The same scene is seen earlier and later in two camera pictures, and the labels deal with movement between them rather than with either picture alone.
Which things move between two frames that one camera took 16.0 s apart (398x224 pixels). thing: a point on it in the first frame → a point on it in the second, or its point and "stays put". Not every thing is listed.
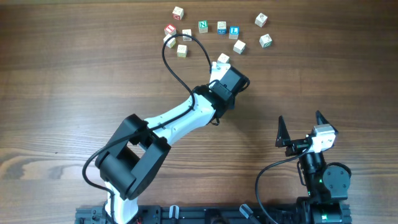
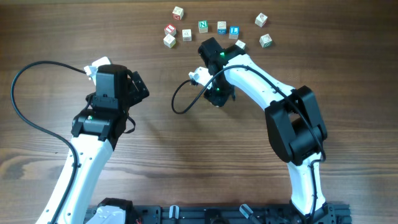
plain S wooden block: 239,46 stays put
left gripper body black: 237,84 → 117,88
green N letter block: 203,26 stays put
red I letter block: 170,29 stays put
